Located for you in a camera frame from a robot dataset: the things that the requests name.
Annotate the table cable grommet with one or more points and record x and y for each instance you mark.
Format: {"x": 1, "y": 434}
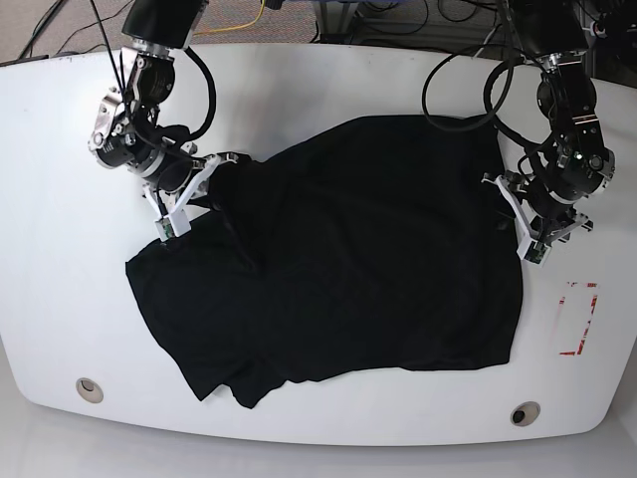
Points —
{"x": 89, "y": 390}
{"x": 525, "y": 414}

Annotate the left table cable grommet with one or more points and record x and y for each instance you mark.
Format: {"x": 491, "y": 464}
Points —
{"x": 89, "y": 390}

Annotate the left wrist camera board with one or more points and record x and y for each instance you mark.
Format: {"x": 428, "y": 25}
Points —
{"x": 536, "y": 253}

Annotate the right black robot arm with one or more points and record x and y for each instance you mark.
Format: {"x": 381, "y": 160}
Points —
{"x": 127, "y": 132}

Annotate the red tape rectangle marking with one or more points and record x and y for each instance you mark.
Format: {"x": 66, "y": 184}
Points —
{"x": 576, "y": 309}

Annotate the black t-shirt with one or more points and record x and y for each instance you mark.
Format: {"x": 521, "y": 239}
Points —
{"x": 374, "y": 244}

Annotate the right table cable grommet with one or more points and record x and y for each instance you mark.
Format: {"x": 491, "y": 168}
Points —
{"x": 525, "y": 414}

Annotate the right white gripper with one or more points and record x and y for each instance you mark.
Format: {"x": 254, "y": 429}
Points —
{"x": 205, "y": 177}

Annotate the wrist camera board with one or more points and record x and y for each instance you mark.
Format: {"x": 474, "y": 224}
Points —
{"x": 165, "y": 229}
{"x": 536, "y": 253}

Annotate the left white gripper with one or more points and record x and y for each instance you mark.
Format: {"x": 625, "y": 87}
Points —
{"x": 536, "y": 228}

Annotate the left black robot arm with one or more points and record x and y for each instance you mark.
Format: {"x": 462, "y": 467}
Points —
{"x": 573, "y": 162}

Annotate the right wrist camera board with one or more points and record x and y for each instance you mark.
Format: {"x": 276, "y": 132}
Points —
{"x": 165, "y": 229}

